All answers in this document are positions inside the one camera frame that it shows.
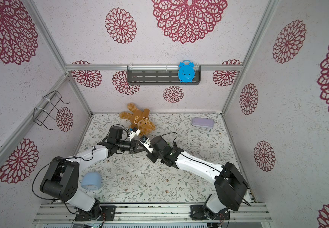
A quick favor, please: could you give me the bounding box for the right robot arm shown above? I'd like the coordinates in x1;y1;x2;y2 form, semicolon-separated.
140;135;249;219

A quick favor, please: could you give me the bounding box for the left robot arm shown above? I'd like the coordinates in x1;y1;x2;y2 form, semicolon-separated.
39;124;145;220

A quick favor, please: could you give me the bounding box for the brown teddy bear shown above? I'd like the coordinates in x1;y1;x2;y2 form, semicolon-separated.
120;103;156;136

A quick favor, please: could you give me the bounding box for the purple rectangular case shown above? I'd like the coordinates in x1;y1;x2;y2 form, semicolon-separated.
192;117;215;128

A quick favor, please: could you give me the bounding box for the light blue cup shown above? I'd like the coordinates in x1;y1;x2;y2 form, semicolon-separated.
81;172;102;191

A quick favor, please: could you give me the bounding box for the blue alarm clock toy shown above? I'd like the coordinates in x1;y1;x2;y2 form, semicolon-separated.
178;60;195;83

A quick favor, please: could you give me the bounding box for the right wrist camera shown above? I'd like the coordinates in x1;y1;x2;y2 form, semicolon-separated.
139;135;154;153

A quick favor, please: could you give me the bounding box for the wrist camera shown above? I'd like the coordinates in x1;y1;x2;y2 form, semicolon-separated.
128;128;141;141
139;135;154;153

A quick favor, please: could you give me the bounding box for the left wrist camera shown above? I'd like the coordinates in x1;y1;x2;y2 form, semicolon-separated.
128;128;141;141

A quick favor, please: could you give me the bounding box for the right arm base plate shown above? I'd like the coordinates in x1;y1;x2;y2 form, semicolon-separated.
190;204;230;220

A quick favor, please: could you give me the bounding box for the grey wall shelf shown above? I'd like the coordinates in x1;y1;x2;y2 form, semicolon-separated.
127;66;201;86

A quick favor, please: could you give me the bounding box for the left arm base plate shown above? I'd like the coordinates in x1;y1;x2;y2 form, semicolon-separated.
74;206;117;222

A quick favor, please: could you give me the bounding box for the black wire wall rack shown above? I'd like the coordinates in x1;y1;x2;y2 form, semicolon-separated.
32;90;69;131

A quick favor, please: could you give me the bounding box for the aluminium front rail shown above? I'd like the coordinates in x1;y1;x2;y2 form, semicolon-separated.
32;203;272;227

